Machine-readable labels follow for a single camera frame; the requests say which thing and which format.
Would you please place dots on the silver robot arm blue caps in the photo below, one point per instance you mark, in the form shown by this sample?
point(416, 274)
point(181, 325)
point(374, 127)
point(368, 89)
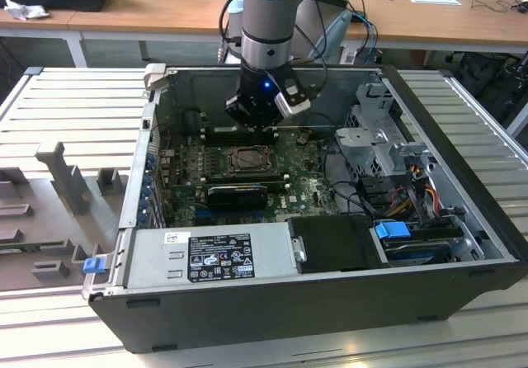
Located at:
point(268, 13)

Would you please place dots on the wooden desk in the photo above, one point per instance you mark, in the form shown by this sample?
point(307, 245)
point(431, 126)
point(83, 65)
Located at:
point(165, 9)

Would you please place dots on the black plastic shroud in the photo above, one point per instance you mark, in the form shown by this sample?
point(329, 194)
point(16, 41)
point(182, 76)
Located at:
point(334, 244)

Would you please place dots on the silver metal drive cage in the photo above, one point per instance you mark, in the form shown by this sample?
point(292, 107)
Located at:
point(363, 145)

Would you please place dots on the blue disk carrier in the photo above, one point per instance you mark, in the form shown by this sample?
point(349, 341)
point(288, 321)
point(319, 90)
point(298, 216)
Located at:
point(392, 231)

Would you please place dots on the black RAM slot bank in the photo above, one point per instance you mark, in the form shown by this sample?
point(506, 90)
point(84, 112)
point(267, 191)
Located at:
point(247, 179)
point(224, 137)

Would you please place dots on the black graphics card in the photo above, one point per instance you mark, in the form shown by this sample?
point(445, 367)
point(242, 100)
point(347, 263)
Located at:
point(235, 198)

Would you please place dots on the green RAM stick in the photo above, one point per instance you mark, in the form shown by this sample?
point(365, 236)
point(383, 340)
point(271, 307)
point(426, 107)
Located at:
point(18, 248)

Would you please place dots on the black open PC case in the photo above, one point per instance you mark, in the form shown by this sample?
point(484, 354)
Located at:
point(247, 314)

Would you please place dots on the grey parts rack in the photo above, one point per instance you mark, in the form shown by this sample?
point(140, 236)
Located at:
point(62, 227)

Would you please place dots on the round coin battery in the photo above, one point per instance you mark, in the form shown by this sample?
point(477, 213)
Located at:
point(303, 139)

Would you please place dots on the silver power supply unit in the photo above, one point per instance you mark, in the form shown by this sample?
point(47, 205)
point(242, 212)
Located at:
point(152, 260)

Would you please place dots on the white wrist camera black mount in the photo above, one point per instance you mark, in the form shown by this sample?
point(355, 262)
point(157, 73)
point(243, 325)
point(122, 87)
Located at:
point(295, 95)

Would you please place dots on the crumpled white paper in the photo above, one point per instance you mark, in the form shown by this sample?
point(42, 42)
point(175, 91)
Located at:
point(24, 10)

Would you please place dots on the CPU socket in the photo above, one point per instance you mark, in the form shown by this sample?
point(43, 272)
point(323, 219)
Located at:
point(229, 170)

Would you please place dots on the square CPU chip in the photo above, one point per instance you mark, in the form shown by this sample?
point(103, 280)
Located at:
point(249, 159)

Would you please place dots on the green motherboard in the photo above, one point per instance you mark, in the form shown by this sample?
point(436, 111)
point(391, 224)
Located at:
point(305, 186)

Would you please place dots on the blue case latch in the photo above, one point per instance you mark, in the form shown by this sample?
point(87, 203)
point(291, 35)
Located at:
point(93, 266)

